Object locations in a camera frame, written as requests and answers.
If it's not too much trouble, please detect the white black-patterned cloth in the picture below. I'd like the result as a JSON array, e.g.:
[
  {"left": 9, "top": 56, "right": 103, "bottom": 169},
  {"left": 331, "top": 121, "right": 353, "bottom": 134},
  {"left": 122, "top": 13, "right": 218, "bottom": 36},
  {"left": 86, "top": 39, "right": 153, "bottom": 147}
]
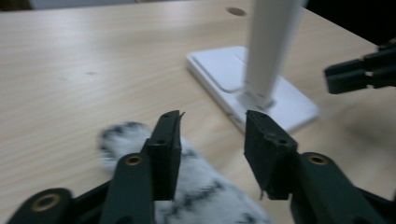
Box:
[{"left": 97, "top": 120, "right": 274, "bottom": 224}]

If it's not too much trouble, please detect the white desk lamp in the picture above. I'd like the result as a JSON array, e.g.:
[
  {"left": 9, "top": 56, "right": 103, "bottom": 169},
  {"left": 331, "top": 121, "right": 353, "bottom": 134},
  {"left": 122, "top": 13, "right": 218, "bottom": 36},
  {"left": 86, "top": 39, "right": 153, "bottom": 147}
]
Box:
[{"left": 186, "top": 0, "right": 321, "bottom": 134}]

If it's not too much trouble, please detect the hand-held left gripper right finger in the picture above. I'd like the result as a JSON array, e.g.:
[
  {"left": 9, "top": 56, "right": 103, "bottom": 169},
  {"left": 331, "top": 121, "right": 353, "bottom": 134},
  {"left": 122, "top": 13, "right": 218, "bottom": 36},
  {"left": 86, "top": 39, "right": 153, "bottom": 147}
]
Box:
[{"left": 244, "top": 109, "right": 387, "bottom": 224}]

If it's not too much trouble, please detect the grey table cable grommet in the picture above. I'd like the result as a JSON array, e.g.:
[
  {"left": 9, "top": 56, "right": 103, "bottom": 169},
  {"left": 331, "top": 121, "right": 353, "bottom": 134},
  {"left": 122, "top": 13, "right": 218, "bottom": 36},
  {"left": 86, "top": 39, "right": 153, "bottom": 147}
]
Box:
[{"left": 225, "top": 7, "right": 248, "bottom": 17}]

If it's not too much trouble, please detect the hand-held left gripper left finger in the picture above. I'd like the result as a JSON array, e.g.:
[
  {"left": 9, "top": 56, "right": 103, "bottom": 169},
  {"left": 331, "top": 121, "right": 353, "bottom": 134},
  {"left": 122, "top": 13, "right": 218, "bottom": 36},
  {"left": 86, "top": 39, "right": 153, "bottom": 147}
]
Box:
[{"left": 99, "top": 109, "right": 183, "bottom": 224}]

